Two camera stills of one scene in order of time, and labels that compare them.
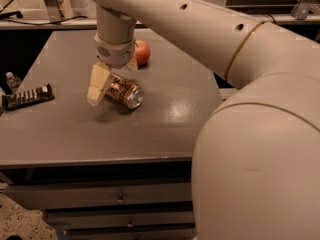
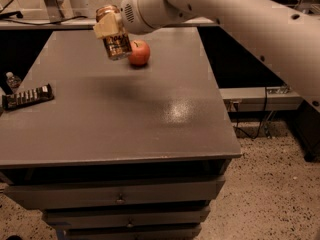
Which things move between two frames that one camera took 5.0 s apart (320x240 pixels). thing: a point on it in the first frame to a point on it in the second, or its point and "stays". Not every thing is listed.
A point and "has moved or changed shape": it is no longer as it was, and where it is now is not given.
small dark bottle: x=13 y=80 stays
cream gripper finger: x=99 y=76 to x=108 y=25
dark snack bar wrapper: x=29 y=97 stays
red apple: x=142 y=52 stays
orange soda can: x=124 y=91 has moved or changed shape
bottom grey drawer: x=131 y=234 stays
